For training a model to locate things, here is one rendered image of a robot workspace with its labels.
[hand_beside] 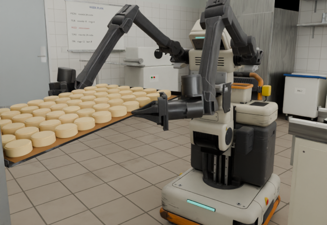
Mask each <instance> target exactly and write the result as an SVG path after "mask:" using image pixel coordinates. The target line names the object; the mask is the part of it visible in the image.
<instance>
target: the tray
mask: <svg viewBox="0 0 327 225"><path fill-rule="evenodd" d="M171 95H173V96H177V97H174V98H172V99H169V100H168V101H171V100H173V99H175V98H178V97H180V96H182V92H178V91H171ZM135 115H137V114H136V113H135V114H133V115H130V116H128V117H126V118H123V119H121V120H118V121H116V122H113V123H111V124H108V125H106V126H103V127H101V128H99V129H96V130H94V131H91V132H89V133H86V134H84V135H82V136H79V137H77V138H74V139H72V140H69V141H67V142H64V143H62V144H60V145H58V146H55V147H53V148H50V149H48V150H45V151H43V152H41V153H38V154H36V155H33V156H31V157H28V158H26V159H23V160H21V161H19V162H16V163H14V162H11V161H9V160H7V159H4V165H5V167H7V168H11V167H14V166H16V165H18V164H20V163H23V162H25V161H27V160H30V159H32V158H35V157H37V156H39V155H42V154H44V153H47V152H49V151H51V150H54V149H56V148H59V147H61V146H63V145H66V144H68V143H70V142H73V141H75V140H78V139H80V138H83V137H85V136H87V135H90V134H92V133H94V132H97V131H99V130H102V129H104V128H106V127H109V126H111V125H113V124H116V123H118V122H121V121H123V120H126V119H128V118H130V117H133V116H135Z"/></svg>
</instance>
